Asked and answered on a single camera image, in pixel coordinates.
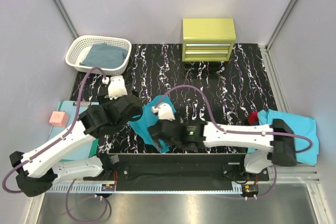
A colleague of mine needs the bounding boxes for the teal t shirt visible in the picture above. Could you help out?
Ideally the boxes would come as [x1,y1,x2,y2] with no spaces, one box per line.
[128,95,162,148]

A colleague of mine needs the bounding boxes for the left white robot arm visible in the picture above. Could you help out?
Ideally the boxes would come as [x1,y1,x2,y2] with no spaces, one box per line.
[9,94,143,197]

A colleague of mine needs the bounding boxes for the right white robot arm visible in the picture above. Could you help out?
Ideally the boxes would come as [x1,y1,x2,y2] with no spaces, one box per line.
[148,119,298,180]

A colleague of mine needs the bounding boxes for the green cutting mat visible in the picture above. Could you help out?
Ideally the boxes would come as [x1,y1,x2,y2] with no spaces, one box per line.
[60,139,98,162]

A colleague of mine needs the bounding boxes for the light blue clipboard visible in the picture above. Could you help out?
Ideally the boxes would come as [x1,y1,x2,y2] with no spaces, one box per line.
[41,100,99,162]

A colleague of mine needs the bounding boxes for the pink cube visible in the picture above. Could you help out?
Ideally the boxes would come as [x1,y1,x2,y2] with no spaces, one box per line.
[49,111,69,127]

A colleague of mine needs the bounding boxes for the folded grey-blue t shirt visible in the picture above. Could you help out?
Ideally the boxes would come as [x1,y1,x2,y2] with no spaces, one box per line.
[80,44,128,69]

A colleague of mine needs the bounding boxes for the white plastic laundry basket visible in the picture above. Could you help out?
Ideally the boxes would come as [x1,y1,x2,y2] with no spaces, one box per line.
[65,35,132,76]

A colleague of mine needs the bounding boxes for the red t shirt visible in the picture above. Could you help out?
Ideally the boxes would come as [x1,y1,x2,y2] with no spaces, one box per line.
[248,112,259,125]

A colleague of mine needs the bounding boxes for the yellow-green drawer cabinet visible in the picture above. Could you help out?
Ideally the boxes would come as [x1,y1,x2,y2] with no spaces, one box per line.
[182,18,236,62]

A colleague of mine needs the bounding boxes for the light blue t shirt pile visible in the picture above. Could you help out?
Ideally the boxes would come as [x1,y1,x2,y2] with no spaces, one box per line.
[258,109,319,166]

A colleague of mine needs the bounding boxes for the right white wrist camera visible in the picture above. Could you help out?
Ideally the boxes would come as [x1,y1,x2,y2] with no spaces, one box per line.
[151,102,175,121]

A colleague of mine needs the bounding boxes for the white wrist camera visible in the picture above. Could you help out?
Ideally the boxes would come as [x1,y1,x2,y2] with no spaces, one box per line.
[151,102,175,121]
[102,76,128,100]

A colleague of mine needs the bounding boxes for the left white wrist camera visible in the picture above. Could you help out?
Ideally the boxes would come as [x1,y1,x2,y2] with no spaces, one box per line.
[102,76,128,100]

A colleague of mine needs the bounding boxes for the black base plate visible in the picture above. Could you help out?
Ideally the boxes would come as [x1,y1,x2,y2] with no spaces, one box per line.
[83,153,270,192]

